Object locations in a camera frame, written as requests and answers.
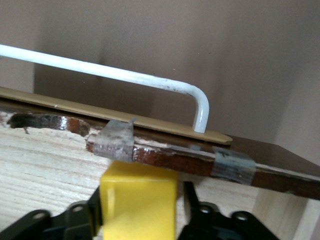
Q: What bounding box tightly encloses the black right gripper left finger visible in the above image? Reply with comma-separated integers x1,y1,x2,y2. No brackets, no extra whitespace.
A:
0,185,104,240

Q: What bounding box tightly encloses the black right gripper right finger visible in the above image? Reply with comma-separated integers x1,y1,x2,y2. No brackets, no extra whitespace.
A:
178,181,280,240

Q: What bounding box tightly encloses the yellow block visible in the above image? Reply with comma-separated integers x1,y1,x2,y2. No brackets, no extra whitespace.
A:
99,160,179,240

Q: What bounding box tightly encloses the wooden drawer with white handle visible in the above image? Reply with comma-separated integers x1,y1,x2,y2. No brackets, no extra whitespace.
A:
0,44,320,240

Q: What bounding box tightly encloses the grey tape strip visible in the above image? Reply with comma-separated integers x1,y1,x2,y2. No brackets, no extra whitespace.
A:
211,146,257,186
93,116,138,164

